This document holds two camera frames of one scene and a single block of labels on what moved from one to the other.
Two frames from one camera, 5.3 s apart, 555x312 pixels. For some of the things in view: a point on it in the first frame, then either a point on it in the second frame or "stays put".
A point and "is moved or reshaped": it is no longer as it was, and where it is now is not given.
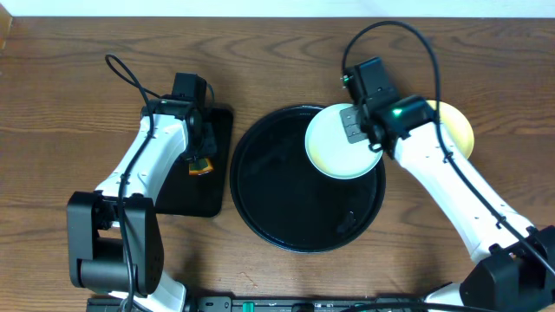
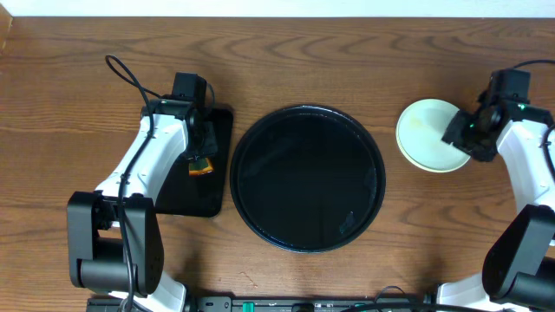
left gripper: [207, 145] stays put
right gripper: [374, 133] to [466, 139]
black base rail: [269, 303] stays put
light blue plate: [329, 151] is moved or reshaped
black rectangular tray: [195, 195] stays put
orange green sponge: [202, 166] stays put
